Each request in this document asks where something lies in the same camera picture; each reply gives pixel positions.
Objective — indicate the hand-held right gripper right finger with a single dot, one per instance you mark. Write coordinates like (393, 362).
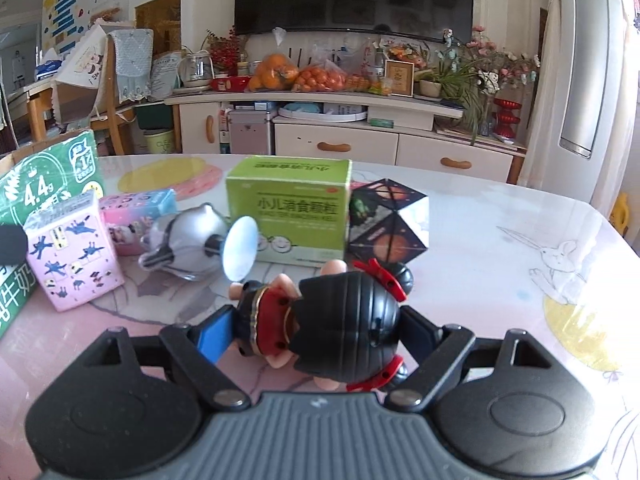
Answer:
(425, 330)

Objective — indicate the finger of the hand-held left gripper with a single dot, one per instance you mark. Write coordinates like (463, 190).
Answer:
(12, 244)

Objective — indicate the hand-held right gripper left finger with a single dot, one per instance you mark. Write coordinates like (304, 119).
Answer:
(215, 335)

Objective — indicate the pink box with blue figures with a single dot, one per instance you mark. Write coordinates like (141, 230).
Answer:
(75, 255)

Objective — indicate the doll with black hair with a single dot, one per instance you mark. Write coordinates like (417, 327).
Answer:
(345, 325)

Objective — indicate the cardboard box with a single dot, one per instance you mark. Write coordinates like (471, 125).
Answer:
(10, 162)

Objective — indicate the pink box with blue end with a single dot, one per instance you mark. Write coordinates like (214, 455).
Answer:
(135, 210)

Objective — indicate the green medicine box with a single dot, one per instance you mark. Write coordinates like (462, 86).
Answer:
(285, 210)

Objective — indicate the green milk carton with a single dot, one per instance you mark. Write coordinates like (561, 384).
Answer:
(50, 175)

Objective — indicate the silver toy with suction cup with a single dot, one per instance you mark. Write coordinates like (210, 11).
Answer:
(190, 235)

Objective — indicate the black folding puzzle cube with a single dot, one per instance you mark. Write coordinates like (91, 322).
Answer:
(385, 220)

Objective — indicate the wooden dining table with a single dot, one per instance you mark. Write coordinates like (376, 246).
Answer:
(37, 115)

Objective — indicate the light wooden chair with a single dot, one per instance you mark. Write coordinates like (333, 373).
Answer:
(114, 125)

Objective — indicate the light green trash bin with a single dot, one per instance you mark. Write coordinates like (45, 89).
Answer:
(160, 142)

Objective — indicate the tissue box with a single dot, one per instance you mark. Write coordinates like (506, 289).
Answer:
(47, 67)

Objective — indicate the dark green storage box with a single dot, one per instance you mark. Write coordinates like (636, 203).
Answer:
(155, 117)

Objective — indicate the white cartoon cloth bag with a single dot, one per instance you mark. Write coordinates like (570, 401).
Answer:
(85, 65)

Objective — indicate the white TV cabinet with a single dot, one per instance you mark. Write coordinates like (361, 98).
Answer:
(360, 145)

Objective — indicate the stack of flat books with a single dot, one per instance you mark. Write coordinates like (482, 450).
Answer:
(470, 135)

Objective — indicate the pink storage case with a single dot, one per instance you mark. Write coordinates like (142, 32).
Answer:
(250, 132)

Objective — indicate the small green box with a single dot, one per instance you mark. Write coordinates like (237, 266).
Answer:
(381, 122)

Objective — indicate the light blue lace cloth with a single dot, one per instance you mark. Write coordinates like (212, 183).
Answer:
(130, 60)

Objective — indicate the red vase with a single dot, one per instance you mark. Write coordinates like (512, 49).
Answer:
(506, 120)

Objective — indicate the yellow plastic object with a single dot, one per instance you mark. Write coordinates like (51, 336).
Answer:
(620, 215)

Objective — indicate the white printed bag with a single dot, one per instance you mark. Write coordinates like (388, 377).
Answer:
(165, 75)

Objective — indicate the white round tray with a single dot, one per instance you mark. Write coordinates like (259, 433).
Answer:
(345, 112)

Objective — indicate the potted spider plant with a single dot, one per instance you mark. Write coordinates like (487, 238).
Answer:
(430, 89)

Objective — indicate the glass kettle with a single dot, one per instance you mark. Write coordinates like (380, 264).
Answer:
(196, 72)

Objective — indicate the red flat box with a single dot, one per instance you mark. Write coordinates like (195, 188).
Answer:
(230, 83)

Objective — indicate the framed picture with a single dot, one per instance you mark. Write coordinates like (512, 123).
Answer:
(399, 77)

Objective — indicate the artificial flower bouquet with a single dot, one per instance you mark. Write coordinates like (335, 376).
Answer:
(487, 80)

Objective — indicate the bag of large oranges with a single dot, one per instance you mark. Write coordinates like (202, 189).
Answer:
(272, 75)

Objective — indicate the bag of small oranges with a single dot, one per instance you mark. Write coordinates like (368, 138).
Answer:
(322, 80)

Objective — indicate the red berry branches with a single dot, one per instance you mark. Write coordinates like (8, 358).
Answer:
(225, 52)

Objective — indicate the white standing air conditioner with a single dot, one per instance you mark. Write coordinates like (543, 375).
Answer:
(585, 60)

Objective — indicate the wall poster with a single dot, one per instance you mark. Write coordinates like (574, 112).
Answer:
(75, 5)

